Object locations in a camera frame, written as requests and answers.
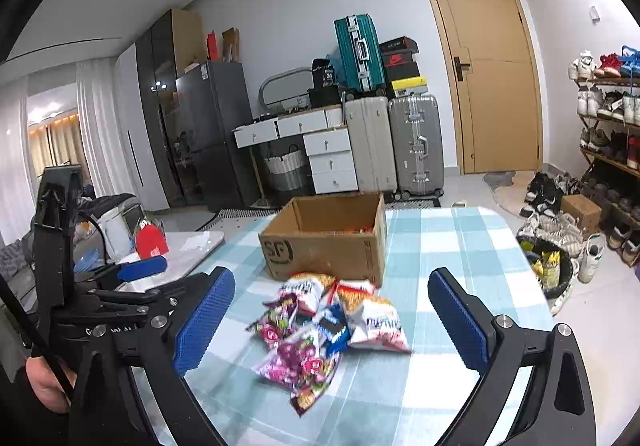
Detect white red noodle snack bag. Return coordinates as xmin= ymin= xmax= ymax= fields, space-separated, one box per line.
xmin=335 ymin=284 xmax=411 ymax=354

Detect purple grape candy bag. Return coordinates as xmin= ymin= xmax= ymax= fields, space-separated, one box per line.
xmin=252 ymin=325 xmax=342 ymax=417

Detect person's left hand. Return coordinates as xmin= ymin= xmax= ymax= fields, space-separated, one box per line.
xmin=25 ymin=357 xmax=70 ymax=414

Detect black trash bin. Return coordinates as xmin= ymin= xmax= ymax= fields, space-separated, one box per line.
xmin=516 ymin=235 xmax=579 ymax=300

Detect blue checkered tablecloth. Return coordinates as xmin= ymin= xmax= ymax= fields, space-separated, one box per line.
xmin=186 ymin=206 xmax=553 ymax=445

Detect blue white snack pack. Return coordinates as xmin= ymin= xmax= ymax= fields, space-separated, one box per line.
xmin=312 ymin=304 xmax=350 ymax=356

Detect cardboard SF box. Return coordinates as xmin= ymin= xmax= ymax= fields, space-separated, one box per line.
xmin=259 ymin=192 xmax=387 ymax=288

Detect small cardboard box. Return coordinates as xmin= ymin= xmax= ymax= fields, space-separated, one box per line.
xmin=561 ymin=195 xmax=602 ymax=235

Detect striped laundry basket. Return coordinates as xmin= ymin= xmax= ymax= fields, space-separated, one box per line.
xmin=264 ymin=144 xmax=308 ymax=192

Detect black refrigerator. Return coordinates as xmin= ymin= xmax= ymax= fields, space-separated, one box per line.
xmin=177 ymin=62 xmax=259 ymax=212

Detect silver suitcase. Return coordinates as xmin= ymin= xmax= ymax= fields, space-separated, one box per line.
xmin=388 ymin=94 xmax=445 ymax=198

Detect white drawer desk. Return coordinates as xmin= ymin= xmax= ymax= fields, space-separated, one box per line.
xmin=232 ymin=105 xmax=358 ymax=195

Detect beige suitcase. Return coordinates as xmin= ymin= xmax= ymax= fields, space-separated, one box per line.
xmin=344 ymin=96 xmax=397 ymax=192

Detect dark glass cabinet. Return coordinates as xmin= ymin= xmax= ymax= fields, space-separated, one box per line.
xmin=136 ymin=8 xmax=207 ymax=208

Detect black red shoe boxes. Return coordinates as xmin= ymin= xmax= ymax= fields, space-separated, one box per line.
xmin=378 ymin=36 xmax=428 ymax=92

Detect shoe rack with shoes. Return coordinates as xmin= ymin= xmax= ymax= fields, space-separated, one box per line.
xmin=567 ymin=44 xmax=640 ymax=268

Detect wooden door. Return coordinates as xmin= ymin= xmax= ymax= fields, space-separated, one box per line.
xmin=430 ymin=0 xmax=542 ymax=174

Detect teal suitcase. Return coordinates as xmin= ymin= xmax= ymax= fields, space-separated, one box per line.
xmin=334 ymin=14 xmax=386 ymax=96

